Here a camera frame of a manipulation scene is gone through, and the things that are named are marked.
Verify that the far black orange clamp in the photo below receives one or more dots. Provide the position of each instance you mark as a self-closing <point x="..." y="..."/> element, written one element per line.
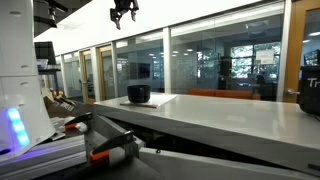
<point x="82" y="121"/>

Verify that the black pot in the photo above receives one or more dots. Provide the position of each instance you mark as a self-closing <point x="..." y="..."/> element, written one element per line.
<point x="138" y="93"/>

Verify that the wooden door with handle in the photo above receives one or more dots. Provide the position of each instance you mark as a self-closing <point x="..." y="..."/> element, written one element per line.
<point x="304" y="30"/>

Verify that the orange sofa behind glass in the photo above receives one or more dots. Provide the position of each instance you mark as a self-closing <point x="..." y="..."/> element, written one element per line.
<point x="237" y="94"/>

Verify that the black shelf with bin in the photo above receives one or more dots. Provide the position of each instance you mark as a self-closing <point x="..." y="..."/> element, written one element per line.
<point x="45" y="57"/>

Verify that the black monitor at right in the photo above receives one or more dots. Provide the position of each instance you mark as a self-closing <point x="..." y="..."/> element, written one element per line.
<point x="309" y="100"/>

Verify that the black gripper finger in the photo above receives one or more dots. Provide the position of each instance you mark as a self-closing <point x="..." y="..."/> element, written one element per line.
<point x="116" y="15"/>
<point x="133" y="14"/>

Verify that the black orange clamp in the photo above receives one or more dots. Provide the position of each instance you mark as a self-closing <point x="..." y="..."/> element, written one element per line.
<point x="101" y="153"/>
<point x="82" y="121"/>

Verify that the cardboard boxes pile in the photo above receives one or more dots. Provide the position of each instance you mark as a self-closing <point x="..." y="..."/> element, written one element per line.
<point x="58" y="106"/>

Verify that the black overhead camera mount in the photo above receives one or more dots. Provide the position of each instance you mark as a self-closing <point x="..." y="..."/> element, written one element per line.
<point x="53" y="6"/>

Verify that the white legal pad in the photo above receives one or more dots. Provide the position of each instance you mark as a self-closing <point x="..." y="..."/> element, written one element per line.
<point x="155" y="101"/>

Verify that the near black orange clamp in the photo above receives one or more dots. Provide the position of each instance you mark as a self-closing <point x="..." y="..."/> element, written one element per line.
<point x="101" y="153"/>

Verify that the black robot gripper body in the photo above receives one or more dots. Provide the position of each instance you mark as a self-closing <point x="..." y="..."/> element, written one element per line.
<point x="126" y="5"/>

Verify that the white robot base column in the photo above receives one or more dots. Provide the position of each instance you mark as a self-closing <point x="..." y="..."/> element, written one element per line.
<point x="24" y="120"/>

